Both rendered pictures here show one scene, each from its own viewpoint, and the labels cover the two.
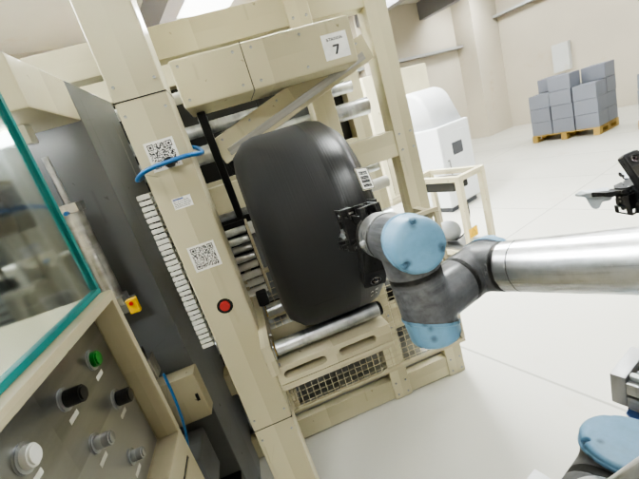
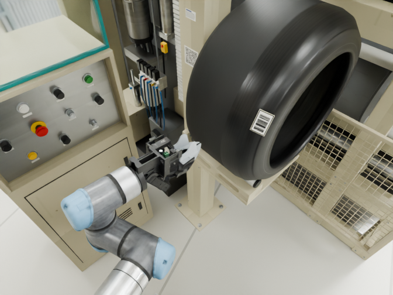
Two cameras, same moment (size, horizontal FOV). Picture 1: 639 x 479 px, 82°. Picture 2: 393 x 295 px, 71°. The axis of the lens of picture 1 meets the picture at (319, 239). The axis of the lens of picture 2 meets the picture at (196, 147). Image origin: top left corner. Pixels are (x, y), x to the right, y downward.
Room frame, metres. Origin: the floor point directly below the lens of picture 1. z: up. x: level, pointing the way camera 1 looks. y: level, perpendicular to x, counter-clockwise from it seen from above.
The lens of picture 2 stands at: (0.50, -0.48, 1.79)
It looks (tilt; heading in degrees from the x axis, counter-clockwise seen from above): 49 degrees down; 56
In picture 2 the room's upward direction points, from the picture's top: straight up
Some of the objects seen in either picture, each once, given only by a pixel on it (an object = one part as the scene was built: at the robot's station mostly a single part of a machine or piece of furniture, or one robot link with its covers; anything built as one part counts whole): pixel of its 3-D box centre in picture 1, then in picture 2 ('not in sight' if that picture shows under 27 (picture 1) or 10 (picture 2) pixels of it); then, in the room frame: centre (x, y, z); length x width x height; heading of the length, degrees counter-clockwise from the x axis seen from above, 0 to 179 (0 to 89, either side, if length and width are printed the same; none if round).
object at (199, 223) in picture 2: not in sight; (200, 205); (1.07, 0.33, 0.01); 0.27 x 0.27 x 0.02; 9
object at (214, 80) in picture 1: (264, 68); not in sight; (1.44, 0.01, 1.71); 0.61 x 0.25 x 0.15; 99
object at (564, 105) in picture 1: (571, 104); not in sight; (6.95, -5.28, 0.57); 1.15 x 0.77 x 1.14; 28
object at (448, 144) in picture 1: (434, 149); not in sight; (4.93, -1.82, 0.78); 0.76 x 0.64 x 1.57; 31
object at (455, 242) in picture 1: (450, 215); not in sight; (3.22, -1.22, 0.40); 0.60 x 0.35 x 0.80; 29
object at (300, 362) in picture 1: (332, 347); (223, 166); (0.99, 0.06, 0.84); 0.36 x 0.09 x 0.06; 99
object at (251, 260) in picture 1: (235, 262); not in sight; (1.47, 0.36, 1.05); 0.20 x 0.15 x 0.30; 99
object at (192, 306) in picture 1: (180, 272); (183, 52); (1.03, 0.41, 1.19); 0.05 x 0.04 x 0.48; 9
